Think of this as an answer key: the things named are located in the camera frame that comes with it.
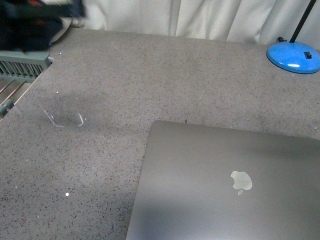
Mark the black lamp pole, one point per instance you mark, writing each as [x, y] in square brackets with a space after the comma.
[302, 20]

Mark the blue desk lamp base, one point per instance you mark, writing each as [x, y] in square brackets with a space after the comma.
[295, 57]

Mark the grey-green dish rack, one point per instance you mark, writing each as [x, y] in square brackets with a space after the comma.
[18, 71]

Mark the grey laptop computer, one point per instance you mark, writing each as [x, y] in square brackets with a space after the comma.
[208, 183]

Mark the white rounded appliance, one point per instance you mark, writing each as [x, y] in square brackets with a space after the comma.
[61, 30]

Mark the white curtain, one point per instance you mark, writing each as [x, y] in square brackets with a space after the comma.
[241, 21]

